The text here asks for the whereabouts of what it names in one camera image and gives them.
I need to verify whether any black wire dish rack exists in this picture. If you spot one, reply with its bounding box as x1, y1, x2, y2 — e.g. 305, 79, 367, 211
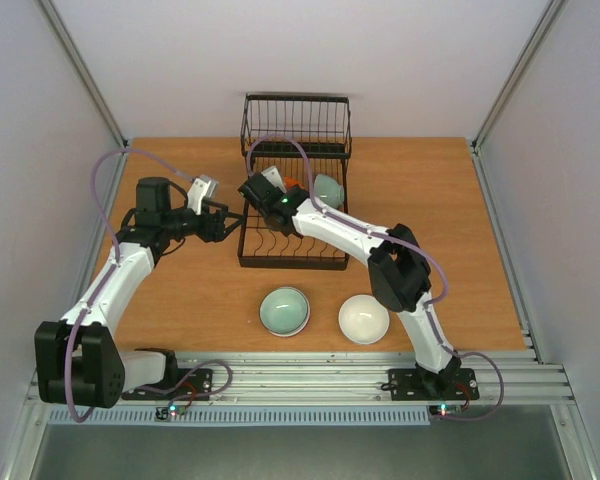
237, 93, 352, 271

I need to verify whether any left green circuit board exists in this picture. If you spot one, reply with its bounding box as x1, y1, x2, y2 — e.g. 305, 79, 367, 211
154, 405, 188, 421

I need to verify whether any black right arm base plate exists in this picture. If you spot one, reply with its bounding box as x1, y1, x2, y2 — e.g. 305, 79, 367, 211
382, 368, 480, 402

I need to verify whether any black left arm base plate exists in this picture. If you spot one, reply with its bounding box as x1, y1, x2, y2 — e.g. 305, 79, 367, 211
121, 367, 214, 402

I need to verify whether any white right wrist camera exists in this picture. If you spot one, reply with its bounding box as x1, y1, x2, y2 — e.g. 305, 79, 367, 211
261, 165, 286, 192

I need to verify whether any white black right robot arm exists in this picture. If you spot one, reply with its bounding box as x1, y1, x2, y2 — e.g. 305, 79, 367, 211
239, 173, 461, 398

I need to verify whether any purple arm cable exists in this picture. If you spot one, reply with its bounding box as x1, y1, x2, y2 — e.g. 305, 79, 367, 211
244, 133, 506, 424
64, 147, 233, 424

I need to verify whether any orange bowl white inside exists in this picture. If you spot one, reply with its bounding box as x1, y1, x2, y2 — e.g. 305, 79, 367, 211
283, 176, 302, 190

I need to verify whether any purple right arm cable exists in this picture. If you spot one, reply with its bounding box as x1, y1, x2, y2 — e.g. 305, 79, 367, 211
244, 133, 506, 424

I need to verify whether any grey slotted cable duct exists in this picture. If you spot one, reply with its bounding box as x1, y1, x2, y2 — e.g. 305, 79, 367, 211
46, 405, 431, 427

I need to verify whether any right green circuit board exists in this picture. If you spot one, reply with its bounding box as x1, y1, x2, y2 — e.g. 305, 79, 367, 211
429, 403, 465, 417

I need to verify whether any plain mint green bowl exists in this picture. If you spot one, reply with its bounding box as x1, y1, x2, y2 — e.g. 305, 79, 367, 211
314, 174, 345, 209

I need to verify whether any green patterned bowl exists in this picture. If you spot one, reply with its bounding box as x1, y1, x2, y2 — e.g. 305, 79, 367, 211
259, 286, 311, 338

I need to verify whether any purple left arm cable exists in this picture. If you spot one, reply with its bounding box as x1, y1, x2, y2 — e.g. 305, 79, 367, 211
64, 147, 233, 424

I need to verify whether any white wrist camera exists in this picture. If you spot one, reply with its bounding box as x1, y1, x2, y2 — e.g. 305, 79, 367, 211
187, 175, 219, 215
261, 165, 286, 192

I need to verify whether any green circuit board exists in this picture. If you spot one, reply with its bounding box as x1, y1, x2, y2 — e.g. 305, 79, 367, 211
154, 405, 188, 421
429, 403, 465, 417

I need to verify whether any aluminium rail frame front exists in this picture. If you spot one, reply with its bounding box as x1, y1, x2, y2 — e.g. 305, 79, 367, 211
177, 349, 575, 406

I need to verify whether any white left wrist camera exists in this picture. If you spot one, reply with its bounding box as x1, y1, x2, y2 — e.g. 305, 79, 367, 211
187, 175, 219, 215

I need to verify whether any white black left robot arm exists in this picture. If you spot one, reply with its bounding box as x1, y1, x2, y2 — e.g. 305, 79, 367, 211
34, 175, 243, 408

